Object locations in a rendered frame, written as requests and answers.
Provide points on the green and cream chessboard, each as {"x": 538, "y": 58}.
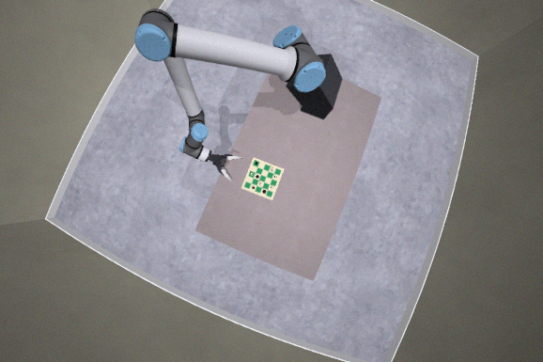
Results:
{"x": 266, "y": 177}

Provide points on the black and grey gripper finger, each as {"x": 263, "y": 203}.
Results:
{"x": 230, "y": 157}
{"x": 222, "y": 171}

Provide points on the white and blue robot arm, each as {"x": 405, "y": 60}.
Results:
{"x": 157, "y": 36}

